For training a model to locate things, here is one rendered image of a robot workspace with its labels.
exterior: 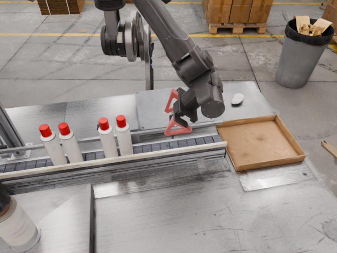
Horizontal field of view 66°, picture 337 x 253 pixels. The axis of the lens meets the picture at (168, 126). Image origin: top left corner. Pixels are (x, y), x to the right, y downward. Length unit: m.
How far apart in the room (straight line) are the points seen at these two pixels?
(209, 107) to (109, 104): 0.87
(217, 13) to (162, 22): 3.40
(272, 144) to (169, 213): 0.56
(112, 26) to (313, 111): 2.24
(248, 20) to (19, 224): 3.81
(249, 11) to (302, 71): 1.41
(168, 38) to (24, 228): 0.66
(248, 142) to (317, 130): 1.59
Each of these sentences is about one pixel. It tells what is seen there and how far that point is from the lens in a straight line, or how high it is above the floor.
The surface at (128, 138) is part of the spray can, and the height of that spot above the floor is 0.99.
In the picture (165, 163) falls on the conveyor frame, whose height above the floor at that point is 0.85.
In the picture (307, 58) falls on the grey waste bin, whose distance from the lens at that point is 3.00.
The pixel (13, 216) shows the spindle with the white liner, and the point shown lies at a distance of 0.85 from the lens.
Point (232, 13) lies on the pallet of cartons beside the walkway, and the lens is 4.07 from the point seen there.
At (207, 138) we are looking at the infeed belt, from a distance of 1.15.
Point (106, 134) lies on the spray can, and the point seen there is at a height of 1.04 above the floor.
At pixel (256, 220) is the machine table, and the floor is 0.83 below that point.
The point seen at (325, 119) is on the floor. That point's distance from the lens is 2.93.
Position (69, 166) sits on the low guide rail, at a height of 0.91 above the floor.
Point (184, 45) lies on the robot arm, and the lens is 0.63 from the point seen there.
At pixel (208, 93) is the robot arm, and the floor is 1.35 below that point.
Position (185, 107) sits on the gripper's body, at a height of 1.25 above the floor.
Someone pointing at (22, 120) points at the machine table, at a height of 0.83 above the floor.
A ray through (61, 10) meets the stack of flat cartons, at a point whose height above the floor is 0.06.
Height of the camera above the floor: 1.71
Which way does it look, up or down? 44 degrees down
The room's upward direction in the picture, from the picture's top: straight up
